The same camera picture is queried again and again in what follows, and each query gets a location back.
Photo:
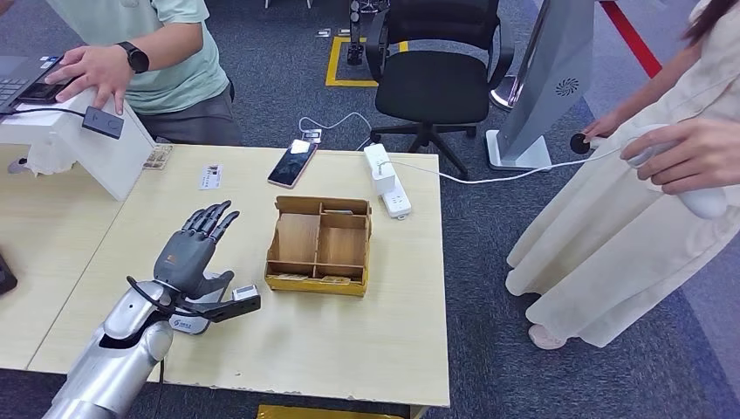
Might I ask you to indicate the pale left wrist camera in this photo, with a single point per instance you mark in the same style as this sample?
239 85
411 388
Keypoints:
245 292

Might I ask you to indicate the black smartphone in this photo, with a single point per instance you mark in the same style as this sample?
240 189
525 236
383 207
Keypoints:
37 92

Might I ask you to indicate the black flat device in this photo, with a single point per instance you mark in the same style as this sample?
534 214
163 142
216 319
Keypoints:
6 277

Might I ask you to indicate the white handheld controller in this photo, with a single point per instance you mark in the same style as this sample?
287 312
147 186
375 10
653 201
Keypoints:
702 205

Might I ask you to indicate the white sloped stand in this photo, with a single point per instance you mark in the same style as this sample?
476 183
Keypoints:
110 165

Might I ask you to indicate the black wristwatch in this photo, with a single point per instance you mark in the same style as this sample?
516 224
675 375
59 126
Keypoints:
136 58

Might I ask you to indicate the black office chair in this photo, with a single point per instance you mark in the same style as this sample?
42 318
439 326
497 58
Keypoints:
433 87

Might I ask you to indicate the white power strip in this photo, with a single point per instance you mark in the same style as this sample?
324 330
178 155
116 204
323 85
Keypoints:
390 185

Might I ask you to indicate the person's right forearm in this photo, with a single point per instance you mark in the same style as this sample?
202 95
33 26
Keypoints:
653 87

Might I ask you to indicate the black small dongle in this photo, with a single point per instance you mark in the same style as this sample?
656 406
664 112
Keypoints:
103 122

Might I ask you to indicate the black camera bracket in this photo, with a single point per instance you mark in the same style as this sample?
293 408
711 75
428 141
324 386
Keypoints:
231 310

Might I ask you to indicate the controller with black end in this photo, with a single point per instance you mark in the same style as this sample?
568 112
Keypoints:
579 143

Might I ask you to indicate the pink smartphone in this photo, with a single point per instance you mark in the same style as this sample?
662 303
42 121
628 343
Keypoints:
292 165

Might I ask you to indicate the person's left forearm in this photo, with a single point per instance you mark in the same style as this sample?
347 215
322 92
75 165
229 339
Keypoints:
173 43

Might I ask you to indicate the person's left hand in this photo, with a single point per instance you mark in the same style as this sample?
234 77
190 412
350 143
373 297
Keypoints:
98 66
694 153

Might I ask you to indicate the dark small card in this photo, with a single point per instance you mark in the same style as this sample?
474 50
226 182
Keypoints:
339 212

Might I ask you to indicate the person's pale shoe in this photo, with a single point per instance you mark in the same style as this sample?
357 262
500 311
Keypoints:
546 338

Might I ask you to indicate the grey kiosk display stand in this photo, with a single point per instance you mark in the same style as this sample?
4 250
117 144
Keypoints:
549 87

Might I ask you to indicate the dark laptop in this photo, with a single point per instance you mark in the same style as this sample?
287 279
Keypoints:
14 78

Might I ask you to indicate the wooden compartment box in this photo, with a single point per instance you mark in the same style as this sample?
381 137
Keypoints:
341 246

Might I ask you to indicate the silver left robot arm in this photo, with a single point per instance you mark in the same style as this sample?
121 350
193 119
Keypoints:
110 364

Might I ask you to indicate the person's right hand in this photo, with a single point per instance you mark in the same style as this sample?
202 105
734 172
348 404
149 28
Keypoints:
604 127

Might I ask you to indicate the person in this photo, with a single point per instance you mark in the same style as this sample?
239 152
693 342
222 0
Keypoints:
607 260
179 69

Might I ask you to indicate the white photo ID card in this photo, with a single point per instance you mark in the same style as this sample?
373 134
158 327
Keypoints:
210 177

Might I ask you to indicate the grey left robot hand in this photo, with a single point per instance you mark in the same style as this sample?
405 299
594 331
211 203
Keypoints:
185 260

